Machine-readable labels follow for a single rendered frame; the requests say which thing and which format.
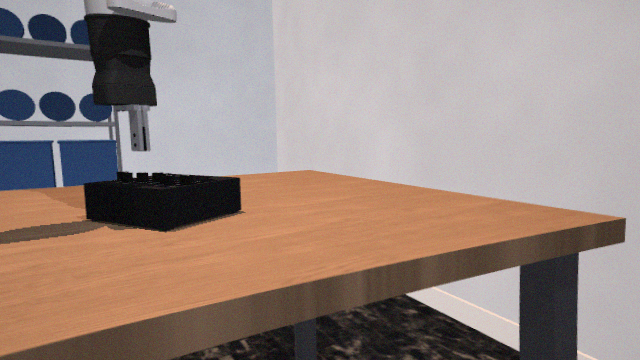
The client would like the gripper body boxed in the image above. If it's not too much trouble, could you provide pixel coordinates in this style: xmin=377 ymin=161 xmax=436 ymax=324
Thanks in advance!
xmin=84 ymin=0 xmax=177 ymax=106

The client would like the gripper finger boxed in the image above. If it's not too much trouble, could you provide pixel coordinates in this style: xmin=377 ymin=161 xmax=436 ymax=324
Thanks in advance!
xmin=141 ymin=105 xmax=151 ymax=151
xmin=115 ymin=105 xmax=145 ymax=151

